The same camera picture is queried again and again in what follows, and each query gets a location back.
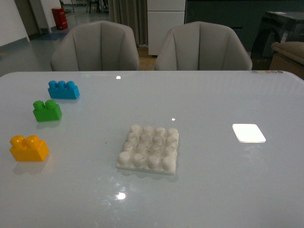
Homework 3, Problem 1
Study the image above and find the yellow toy block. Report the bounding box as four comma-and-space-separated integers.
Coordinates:
10, 135, 49, 162

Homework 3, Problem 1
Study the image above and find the blue toy block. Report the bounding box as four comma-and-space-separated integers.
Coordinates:
48, 80, 80, 99

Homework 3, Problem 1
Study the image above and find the green toy block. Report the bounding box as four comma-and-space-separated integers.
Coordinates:
33, 99, 62, 122

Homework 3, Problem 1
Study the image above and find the right grey chair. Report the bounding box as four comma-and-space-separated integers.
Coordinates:
155, 21, 252, 71

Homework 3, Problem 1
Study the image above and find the grey chair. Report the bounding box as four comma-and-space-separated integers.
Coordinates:
155, 21, 252, 71
50, 20, 140, 71

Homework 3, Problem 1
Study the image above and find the left grey chair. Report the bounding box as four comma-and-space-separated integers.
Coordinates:
50, 20, 140, 71

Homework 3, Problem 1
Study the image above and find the white drawer cabinet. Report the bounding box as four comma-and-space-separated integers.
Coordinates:
147, 0, 186, 56

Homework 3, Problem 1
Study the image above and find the grey curtain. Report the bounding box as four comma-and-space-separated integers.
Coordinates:
108, 0, 148, 46

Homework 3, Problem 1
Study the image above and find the dark kitchen counter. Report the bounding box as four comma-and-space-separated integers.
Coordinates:
185, 0, 304, 51

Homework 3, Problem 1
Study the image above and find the red box on floor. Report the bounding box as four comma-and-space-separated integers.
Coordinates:
52, 8, 68, 30

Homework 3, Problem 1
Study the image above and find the black appliance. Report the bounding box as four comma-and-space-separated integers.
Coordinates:
251, 11, 304, 59

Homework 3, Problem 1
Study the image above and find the white studded base plate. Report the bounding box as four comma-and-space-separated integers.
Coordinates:
116, 124, 179, 175

